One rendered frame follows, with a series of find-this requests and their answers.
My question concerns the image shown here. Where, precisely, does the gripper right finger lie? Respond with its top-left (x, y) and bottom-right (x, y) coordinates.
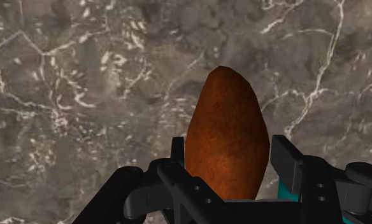
top-left (270, 134), bottom-right (372, 224)

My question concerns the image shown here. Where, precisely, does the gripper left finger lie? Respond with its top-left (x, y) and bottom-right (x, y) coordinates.
top-left (71, 136), bottom-right (243, 224)

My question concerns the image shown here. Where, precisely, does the brown egg-shaped potato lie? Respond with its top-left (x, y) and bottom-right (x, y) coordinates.
top-left (185, 66), bottom-right (271, 201)

